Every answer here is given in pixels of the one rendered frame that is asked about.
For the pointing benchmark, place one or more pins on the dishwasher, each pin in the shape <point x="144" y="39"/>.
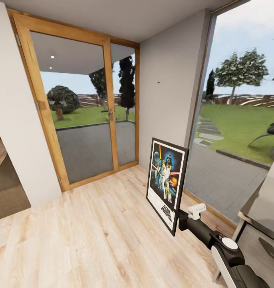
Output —
<point x="258" y="250"/>

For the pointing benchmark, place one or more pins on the fixed window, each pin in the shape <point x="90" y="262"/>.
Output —
<point x="231" y="142"/>

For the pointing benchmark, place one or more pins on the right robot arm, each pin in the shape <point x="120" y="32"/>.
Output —
<point x="226" y="252"/>

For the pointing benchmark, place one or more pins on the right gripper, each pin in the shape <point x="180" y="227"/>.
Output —
<point x="186" y="222"/>

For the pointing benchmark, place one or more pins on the poster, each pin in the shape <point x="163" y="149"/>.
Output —
<point x="167" y="168"/>

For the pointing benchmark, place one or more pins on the cabinet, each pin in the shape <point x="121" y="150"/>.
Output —
<point x="13" y="198"/>

